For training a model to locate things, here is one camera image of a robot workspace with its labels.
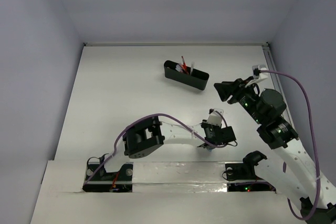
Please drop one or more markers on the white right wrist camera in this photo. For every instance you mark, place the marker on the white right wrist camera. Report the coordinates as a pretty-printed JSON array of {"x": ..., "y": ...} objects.
[{"x": 258, "y": 75}]

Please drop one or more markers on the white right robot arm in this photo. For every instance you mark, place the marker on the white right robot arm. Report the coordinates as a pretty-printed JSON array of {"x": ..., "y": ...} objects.
[{"x": 310, "y": 191}]

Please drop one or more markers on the red ballpoint pen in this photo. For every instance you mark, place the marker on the red ballpoint pen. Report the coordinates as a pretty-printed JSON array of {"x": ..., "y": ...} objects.
[{"x": 184, "y": 65}]

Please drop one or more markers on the black stationery container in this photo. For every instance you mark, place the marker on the black stationery container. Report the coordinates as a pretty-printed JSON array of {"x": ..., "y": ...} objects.
[{"x": 198, "y": 79}]

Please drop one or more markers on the aluminium side rail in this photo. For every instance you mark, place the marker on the aluminium side rail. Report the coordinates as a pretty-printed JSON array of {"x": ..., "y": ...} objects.
[{"x": 279, "y": 132}]

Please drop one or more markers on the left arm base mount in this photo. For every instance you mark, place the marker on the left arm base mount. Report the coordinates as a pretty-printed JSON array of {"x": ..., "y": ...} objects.
[{"x": 107, "y": 182}]

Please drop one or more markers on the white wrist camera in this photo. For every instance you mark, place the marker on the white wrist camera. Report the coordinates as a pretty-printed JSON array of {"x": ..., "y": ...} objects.
[
  {"x": 216, "y": 117},
  {"x": 258, "y": 75}
]

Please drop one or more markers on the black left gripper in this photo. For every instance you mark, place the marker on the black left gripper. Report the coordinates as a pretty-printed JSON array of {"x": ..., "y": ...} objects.
[{"x": 227, "y": 134}]

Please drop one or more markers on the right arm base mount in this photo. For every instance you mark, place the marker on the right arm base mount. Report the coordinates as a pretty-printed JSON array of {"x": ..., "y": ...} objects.
[{"x": 241, "y": 177}]

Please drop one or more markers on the white pen in container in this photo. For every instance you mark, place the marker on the white pen in container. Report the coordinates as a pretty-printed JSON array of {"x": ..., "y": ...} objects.
[{"x": 179, "y": 68}]

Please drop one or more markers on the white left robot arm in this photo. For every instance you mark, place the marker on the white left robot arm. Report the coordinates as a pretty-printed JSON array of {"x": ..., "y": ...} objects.
[{"x": 144, "y": 136}]

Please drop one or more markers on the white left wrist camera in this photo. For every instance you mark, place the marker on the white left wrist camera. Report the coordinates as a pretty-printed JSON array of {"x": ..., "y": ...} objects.
[{"x": 216, "y": 117}]

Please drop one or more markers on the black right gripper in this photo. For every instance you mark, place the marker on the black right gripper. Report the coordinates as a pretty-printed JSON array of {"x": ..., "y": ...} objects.
[{"x": 225, "y": 88}]

